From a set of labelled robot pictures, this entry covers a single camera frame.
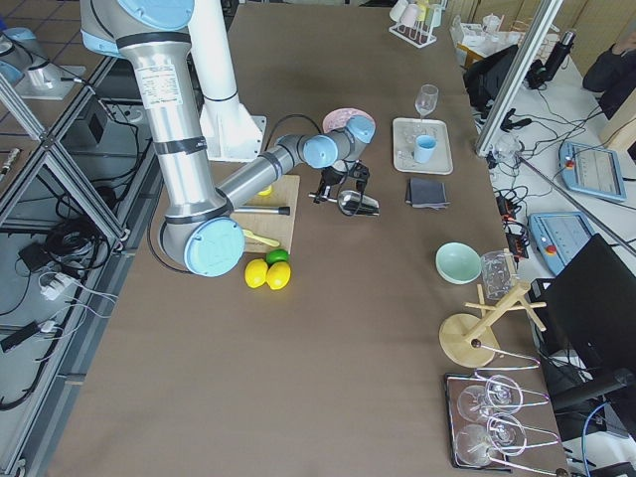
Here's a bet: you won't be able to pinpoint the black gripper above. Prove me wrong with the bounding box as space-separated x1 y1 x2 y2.
309 161 370 204

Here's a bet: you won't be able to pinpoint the silver metal ice scoop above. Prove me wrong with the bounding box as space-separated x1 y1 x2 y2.
329 190 380 217

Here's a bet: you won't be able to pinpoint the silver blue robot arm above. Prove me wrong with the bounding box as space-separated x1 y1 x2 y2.
80 1 376 277

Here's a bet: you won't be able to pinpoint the clear plastic ice cubes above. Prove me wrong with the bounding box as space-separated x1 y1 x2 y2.
325 109 367 131

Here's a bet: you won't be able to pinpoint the light blue cup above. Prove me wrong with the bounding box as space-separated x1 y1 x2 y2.
413 134 437 164

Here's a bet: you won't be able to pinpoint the wooden cup tree stand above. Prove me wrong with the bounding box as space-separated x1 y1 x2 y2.
438 281 547 369

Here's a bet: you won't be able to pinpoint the silver metal muddler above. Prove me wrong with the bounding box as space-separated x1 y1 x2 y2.
234 206 291 216

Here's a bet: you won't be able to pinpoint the pink ribbed bowl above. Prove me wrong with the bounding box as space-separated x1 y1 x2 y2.
322 107 377 134

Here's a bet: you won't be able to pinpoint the grey folded cloth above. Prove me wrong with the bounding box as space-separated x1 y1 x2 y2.
405 178 449 210

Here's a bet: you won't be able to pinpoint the yellow lemon half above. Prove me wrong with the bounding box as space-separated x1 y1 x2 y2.
257 185 273 197

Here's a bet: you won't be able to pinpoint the cream rectangular tray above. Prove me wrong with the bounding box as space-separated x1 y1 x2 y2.
393 117 453 175

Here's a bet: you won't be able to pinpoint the yellow plastic knife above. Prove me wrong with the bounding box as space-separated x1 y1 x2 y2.
242 229 280 247

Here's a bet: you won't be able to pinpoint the bamboo cutting board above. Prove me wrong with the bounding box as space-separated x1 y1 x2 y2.
231 175 300 252

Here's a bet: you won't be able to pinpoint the green lime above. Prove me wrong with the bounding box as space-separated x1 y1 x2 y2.
265 248 289 265

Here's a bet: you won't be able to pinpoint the yellow lemon right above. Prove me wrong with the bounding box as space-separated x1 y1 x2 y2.
265 261 291 290

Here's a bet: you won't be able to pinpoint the yellow lemon left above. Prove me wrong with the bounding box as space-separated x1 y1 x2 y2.
243 258 268 288

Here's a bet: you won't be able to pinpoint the clear wine glass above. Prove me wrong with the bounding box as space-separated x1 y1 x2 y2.
414 84 439 119

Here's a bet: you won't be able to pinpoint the mint green bowl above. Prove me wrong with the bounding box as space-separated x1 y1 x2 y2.
435 242 482 284

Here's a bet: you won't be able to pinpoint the clear glass on stand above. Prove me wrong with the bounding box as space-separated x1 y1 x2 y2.
481 248 518 301

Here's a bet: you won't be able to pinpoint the blue teach pendant lower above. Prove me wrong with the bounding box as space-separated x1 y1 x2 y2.
528 212 595 275

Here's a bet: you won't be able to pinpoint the blue teach pendant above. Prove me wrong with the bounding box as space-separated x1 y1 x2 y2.
558 141 627 202
528 212 595 275

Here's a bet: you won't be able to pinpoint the blue teach pendant upper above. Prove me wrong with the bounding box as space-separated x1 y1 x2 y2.
558 141 627 202

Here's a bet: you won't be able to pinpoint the upside-down wine glass upper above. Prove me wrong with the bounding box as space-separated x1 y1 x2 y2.
457 375 523 423

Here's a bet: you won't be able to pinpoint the upside-down wine glass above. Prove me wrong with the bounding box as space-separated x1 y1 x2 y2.
454 413 528 468
457 375 523 423

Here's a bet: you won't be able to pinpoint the black monitor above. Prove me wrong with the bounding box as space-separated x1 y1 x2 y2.
545 235 635 371

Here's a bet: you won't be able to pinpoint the dark tray with glass holder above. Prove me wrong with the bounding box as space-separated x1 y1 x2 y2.
444 374 569 476

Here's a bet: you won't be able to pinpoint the upside-down wine glass lower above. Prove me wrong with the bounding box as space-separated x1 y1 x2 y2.
454 413 528 468

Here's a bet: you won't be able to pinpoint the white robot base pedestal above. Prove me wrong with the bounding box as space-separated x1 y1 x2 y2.
188 0 266 163

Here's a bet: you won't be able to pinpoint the white wire cup rack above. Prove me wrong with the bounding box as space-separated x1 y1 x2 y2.
389 0 446 49

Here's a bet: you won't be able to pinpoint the aluminium frame post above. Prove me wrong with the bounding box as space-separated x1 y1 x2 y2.
475 0 562 157

